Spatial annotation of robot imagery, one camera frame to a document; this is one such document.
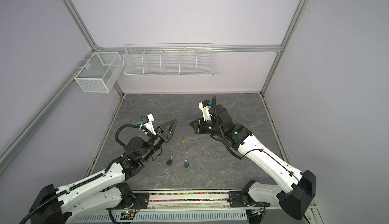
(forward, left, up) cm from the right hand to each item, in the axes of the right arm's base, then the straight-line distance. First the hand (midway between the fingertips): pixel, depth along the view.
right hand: (190, 124), depth 70 cm
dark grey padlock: (-7, +13, -27) cm, 31 cm away
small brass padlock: (+5, +7, -27) cm, 28 cm away
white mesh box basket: (+42, +62, -2) cm, 75 cm away
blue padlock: (-9, +4, -28) cm, 30 cm away
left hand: (-1, +6, +2) cm, 6 cm away
